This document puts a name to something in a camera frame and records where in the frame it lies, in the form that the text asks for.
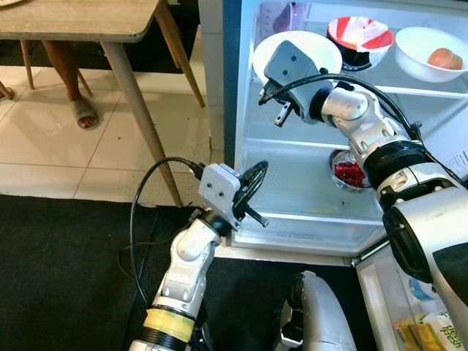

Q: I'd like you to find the yellow green carton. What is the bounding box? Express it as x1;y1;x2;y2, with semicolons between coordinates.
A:
395;313;463;351

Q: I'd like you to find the white ceramic bowl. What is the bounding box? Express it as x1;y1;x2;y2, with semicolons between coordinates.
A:
395;27;467;83
252;31;343;87

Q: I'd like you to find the red apple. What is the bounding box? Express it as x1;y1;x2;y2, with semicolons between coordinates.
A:
428;48;464;71

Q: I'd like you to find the light wooden table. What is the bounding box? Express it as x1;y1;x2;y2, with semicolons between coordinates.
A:
0;0;205;208

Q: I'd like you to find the red white striped bowl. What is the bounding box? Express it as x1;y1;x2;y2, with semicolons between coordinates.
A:
327;16;396;72

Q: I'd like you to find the grey sandal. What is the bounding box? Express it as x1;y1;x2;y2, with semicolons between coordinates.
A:
68;99;101;131

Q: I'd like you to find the grey fridge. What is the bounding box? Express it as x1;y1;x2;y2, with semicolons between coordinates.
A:
197;0;468;351

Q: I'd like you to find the dark grey floor mat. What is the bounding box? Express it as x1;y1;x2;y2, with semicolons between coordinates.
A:
0;194;173;351
194;245;366;351

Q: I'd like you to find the bowl of red berries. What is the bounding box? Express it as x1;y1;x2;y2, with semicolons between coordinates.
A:
329;150;372;192

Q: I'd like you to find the seated person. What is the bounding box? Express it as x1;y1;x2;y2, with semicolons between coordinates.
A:
42;40;101;131

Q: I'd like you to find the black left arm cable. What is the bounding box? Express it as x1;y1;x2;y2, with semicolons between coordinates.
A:
121;156;205;308

